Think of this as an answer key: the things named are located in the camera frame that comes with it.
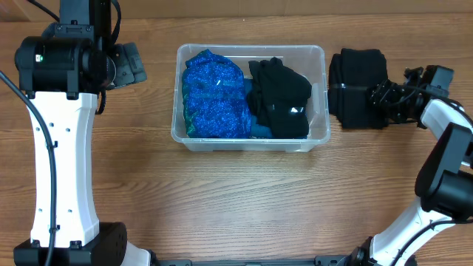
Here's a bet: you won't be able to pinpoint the large black garment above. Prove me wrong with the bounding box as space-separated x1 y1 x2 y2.
327 48 389 129

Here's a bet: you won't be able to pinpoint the small black garment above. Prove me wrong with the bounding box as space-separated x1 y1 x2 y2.
267 104 309 139

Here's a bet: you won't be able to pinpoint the blue denim jeans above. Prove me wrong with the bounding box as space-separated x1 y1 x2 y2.
242 77 309 140

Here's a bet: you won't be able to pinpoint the blue sequin garment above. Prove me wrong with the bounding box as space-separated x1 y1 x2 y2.
182 50 251 139

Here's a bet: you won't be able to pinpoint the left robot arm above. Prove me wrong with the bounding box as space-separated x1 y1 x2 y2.
11 0 157 266

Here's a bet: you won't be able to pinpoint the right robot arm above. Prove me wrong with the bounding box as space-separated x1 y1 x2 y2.
339 65 472 265

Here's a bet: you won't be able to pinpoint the clear plastic storage bin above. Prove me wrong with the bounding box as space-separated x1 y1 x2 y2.
171 44 331 152

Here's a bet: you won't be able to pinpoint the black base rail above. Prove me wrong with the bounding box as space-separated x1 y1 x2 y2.
156 255 351 266

